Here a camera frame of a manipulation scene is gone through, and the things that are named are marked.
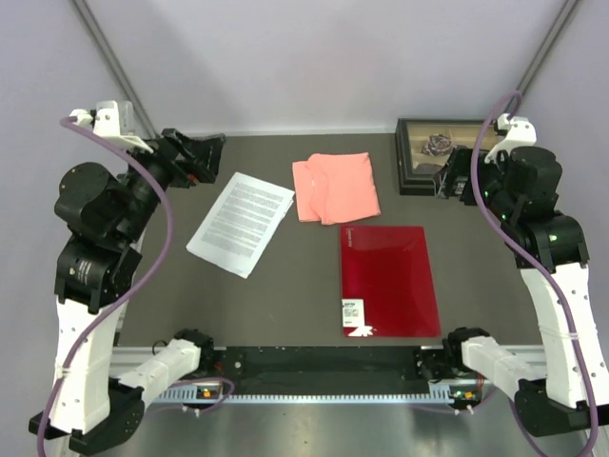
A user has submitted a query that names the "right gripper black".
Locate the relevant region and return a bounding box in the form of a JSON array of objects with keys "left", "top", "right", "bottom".
[{"left": 433, "top": 145, "right": 517, "bottom": 222}]

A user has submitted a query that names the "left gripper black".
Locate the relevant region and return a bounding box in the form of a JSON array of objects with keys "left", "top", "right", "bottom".
[{"left": 119, "top": 125, "right": 227, "bottom": 241}]

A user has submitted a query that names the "white printed paper stack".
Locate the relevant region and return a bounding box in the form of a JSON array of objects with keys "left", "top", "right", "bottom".
[{"left": 187, "top": 172, "right": 295, "bottom": 279}]

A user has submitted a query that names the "red plastic folder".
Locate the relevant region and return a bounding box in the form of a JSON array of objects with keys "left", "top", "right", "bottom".
[{"left": 340, "top": 225, "right": 441, "bottom": 338}]

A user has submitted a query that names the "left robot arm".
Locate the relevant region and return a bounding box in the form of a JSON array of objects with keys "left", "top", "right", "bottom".
[{"left": 29, "top": 101, "right": 235, "bottom": 456}]

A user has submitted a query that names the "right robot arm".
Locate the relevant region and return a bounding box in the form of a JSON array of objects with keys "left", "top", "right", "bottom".
[{"left": 434, "top": 113, "right": 608, "bottom": 437}]

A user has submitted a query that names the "black glass-lid jewelry box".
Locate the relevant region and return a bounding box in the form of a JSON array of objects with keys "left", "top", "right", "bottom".
[{"left": 395, "top": 118, "right": 482, "bottom": 196}]

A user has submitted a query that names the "pink folded cloth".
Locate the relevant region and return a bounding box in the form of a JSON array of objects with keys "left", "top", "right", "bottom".
[{"left": 292, "top": 152, "right": 381, "bottom": 226}]

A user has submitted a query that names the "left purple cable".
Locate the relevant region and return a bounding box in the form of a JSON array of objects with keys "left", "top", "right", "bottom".
[{"left": 36, "top": 116, "right": 235, "bottom": 457}]

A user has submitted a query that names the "aluminium frame rail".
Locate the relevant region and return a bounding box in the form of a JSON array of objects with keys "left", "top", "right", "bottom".
[{"left": 111, "top": 346, "right": 548, "bottom": 382}]

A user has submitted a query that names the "grey slotted cable duct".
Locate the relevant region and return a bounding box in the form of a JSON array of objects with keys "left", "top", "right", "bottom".
[{"left": 153, "top": 384, "right": 481, "bottom": 406}]

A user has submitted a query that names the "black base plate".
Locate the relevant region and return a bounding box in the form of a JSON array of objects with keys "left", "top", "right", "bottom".
[{"left": 208, "top": 347, "right": 429, "bottom": 395}]

